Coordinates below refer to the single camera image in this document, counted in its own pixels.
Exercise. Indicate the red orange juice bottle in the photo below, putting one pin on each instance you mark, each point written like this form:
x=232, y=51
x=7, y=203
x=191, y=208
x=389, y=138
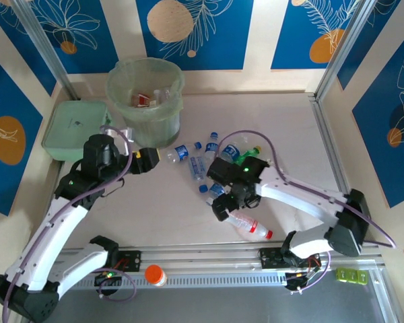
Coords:
x=143, y=100

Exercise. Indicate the orange lid jar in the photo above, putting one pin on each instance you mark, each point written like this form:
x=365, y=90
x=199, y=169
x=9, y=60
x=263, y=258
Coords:
x=155, y=275

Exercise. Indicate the grey metal sheet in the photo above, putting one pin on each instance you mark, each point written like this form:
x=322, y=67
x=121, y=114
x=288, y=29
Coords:
x=205, y=306

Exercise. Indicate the clear square bottle white cap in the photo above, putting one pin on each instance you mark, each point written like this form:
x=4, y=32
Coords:
x=161, y=94

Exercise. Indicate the aluminium frame post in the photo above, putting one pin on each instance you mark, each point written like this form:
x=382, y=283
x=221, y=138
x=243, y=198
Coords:
x=50, y=57
x=343, y=50

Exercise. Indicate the clear bottle red cap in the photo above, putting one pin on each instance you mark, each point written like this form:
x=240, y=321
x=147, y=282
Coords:
x=249, y=225

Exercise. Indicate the mesh bin with green bag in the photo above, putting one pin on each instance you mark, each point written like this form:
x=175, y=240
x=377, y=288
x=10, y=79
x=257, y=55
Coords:
x=155, y=131

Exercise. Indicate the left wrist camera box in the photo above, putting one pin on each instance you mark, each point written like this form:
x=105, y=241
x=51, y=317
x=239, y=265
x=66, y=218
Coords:
x=128, y=133

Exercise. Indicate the soda water bottle blue cap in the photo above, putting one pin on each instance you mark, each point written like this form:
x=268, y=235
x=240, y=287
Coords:
x=196, y=168

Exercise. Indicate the long aluminium base rail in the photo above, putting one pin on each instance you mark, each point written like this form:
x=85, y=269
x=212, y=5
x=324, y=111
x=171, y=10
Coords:
x=205, y=257

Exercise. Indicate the pale green lunch box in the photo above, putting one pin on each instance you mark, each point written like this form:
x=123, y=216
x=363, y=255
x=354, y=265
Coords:
x=70, y=124

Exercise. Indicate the small black controller board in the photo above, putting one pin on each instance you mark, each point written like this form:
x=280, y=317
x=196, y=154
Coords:
x=294, y=284
x=104, y=279

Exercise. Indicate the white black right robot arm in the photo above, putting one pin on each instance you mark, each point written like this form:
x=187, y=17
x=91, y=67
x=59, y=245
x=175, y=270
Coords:
x=306, y=198

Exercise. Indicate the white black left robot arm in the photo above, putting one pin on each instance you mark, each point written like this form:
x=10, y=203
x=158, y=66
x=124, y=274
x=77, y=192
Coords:
x=54, y=235

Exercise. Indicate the blue-label water bottle blue cap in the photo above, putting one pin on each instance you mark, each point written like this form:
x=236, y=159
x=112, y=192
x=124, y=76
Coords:
x=182, y=152
x=212, y=147

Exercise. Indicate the aluminium side rail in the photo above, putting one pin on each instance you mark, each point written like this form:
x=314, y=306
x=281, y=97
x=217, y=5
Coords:
x=325, y=134

